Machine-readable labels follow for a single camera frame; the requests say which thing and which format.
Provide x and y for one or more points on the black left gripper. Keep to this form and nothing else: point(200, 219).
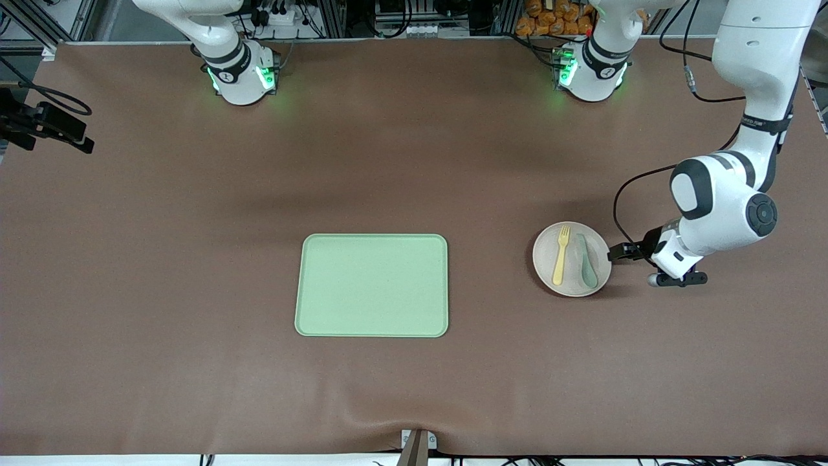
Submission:
point(647, 244)

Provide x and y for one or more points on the beige round plate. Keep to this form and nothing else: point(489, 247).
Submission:
point(542, 259)

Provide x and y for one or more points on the white power strip with plugs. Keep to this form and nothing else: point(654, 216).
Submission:
point(284, 18)

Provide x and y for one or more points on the green plastic spoon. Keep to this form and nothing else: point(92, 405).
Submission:
point(588, 275)

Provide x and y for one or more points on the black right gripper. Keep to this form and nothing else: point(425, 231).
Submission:
point(27, 121)

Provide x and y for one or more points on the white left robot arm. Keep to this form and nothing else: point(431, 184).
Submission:
point(718, 213)

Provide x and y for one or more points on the brown table mat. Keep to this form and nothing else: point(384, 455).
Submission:
point(414, 162)

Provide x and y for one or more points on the brown bar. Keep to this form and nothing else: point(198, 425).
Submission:
point(414, 453)

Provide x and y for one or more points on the silver metal clamp bracket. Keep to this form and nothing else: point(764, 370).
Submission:
point(432, 441)

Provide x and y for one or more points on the white socket strip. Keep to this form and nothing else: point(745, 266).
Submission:
point(420, 30)

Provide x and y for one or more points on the light green rectangular tray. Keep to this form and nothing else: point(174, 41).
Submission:
point(372, 285)

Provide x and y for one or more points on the yellow plastic fork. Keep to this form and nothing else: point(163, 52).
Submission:
point(559, 268)

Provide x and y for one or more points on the aluminium frame post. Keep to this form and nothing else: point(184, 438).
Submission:
point(333, 19)
point(35, 26)
point(506, 16)

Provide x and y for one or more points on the pile of orange packets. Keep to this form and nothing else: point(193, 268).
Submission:
point(550, 22)

